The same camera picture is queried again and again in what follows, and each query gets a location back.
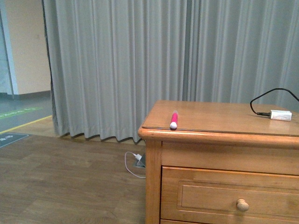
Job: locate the round wooden drawer knob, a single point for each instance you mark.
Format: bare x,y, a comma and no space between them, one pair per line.
242,205

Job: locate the dark floor sign sticker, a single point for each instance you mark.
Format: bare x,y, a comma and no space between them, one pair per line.
8,138

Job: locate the grey pleated curtain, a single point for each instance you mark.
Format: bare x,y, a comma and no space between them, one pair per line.
111,60

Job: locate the lower wooden drawer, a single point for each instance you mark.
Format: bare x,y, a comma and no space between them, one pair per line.
165,221

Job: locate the pink marker with clear cap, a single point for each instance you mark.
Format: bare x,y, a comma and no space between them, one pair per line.
174,120

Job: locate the top wooden drawer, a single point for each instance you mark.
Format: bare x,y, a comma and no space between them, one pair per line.
209,196

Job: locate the wooden drawer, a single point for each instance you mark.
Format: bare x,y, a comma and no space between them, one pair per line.
165,221
209,196

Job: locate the white charger plug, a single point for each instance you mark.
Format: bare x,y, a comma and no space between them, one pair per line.
137,156

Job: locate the open metal floor socket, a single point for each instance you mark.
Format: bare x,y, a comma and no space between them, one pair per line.
141,163

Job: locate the white power adapter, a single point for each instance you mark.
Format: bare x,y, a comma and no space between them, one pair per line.
281,115

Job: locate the wooden nightstand cabinet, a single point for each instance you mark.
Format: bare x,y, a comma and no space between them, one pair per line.
214,136

